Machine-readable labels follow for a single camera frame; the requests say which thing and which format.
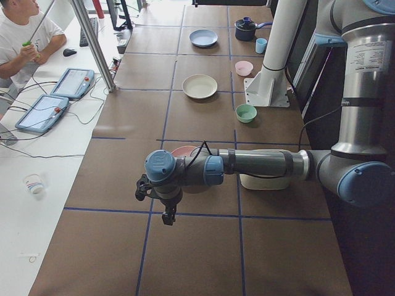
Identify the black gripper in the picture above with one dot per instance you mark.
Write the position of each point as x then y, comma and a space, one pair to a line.
170, 203

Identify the pink plate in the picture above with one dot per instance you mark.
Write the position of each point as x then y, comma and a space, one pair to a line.
183, 151

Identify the blue plate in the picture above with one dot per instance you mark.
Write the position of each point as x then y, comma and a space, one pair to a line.
203, 38

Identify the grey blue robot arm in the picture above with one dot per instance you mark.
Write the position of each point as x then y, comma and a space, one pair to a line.
354, 168

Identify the cream white toaster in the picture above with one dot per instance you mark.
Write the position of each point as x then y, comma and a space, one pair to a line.
264, 182

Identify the green bowl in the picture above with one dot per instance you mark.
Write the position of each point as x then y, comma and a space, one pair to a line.
245, 113

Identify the cream white plate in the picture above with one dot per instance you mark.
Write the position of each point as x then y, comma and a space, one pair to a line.
199, 86

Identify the paper cup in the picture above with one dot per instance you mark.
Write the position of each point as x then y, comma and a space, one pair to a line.
34, 183

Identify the lower blue teach pendant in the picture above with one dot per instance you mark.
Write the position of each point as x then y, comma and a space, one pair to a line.
43, 114

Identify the blue teach pendant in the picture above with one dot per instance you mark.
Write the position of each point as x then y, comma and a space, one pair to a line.
74, 83
43, 114

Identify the upper blue teach pendant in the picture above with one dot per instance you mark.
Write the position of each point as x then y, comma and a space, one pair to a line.
74, 83

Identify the pink bowl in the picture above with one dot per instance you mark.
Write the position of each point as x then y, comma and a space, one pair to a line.
243, 68

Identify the black computer mouse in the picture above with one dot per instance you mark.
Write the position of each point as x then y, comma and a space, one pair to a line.
69, 52

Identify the light blue cup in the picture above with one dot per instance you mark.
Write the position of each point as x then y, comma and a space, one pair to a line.
261, 44

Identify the black monitor stand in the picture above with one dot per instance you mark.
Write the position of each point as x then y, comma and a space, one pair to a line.
119, 15

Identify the dark blue pot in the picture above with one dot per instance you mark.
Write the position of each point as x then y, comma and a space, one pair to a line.
245, 28

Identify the person in white shirt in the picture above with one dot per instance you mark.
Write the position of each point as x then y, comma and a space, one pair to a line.
28, 39

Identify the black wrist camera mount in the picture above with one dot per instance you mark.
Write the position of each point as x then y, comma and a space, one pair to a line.
144, 188

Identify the aluminium frame post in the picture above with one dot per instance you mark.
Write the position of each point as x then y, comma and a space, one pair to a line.
83, 19

